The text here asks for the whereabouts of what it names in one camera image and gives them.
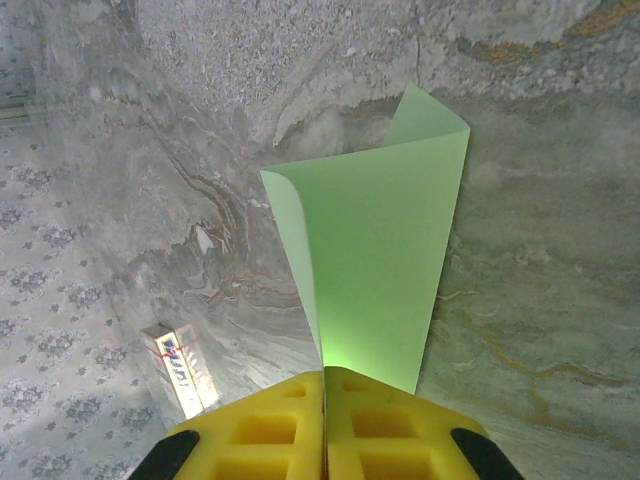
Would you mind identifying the small pink white card box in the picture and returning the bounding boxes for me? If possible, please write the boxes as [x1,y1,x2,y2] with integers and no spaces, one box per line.
[141,323,216,421]

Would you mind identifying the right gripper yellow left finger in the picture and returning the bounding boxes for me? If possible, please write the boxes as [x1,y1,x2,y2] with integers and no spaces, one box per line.
[132,369,326,480]

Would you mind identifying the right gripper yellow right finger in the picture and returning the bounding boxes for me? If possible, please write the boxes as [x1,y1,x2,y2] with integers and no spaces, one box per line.
[324,366,524,480]

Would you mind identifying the light green cloth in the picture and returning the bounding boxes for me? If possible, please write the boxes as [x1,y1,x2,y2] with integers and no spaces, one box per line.
[259,82,471,396]

